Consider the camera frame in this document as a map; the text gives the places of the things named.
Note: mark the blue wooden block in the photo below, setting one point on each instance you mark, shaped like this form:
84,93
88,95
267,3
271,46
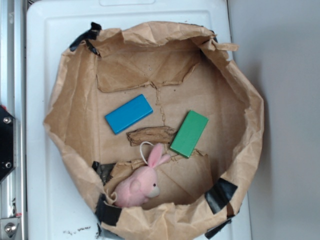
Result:
128,114

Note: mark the green wooden block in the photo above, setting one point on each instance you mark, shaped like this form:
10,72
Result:
189,134

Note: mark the brown paper bag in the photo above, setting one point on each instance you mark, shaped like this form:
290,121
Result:
160,82

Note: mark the torn brown paper scrap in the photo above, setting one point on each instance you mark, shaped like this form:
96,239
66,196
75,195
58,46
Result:
154,135

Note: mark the pink plush bunny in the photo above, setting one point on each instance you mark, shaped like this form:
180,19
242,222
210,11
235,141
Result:
142,184

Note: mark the aluminium frame rail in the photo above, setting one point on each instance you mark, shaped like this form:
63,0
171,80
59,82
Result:
13,208

